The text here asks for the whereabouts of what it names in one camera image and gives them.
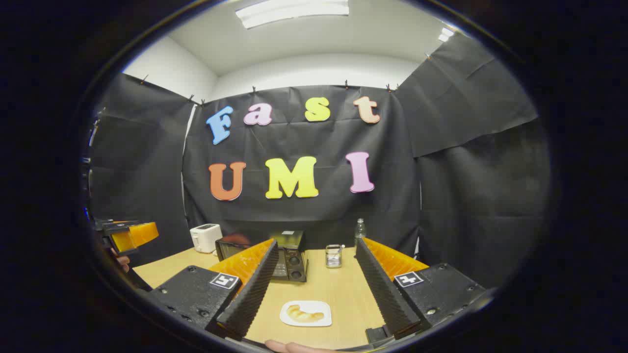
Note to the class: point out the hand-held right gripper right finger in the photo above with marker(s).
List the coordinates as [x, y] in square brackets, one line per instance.
[380, 289]

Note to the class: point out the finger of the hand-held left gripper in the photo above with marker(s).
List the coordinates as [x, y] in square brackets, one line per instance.
[137, 235]

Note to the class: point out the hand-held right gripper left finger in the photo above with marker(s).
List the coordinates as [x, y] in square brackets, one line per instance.
[255, 289]

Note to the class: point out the black electric oven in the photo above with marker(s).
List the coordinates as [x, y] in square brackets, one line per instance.
[293, 262]

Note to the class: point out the golden croissant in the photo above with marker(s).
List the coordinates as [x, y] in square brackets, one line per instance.
[301, 315]

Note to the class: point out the clear plastic water bottle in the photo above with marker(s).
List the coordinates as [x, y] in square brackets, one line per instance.
[360, 231]

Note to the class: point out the white square plate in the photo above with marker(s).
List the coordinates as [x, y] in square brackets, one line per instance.
[321, 309]

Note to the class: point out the white toaster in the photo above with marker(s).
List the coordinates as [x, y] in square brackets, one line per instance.
[205, 238]

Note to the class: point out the black backdrop cloth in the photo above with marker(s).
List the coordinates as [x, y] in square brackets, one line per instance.
[314, 137]

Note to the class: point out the small ceiling light panel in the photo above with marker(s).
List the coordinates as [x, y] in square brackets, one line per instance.
[445, 34]

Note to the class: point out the long ceiling light panel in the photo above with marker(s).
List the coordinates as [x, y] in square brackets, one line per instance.
[294, 12]

